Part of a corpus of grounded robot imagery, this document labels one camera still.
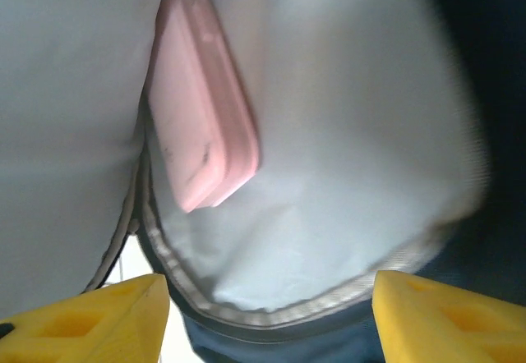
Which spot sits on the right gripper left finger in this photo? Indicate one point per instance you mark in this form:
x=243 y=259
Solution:
x=94 y=322

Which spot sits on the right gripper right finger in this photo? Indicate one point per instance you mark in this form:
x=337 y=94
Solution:
x=452 y=322

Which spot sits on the navy blue backpack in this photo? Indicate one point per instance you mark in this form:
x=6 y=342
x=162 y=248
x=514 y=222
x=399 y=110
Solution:
x=349 y=133

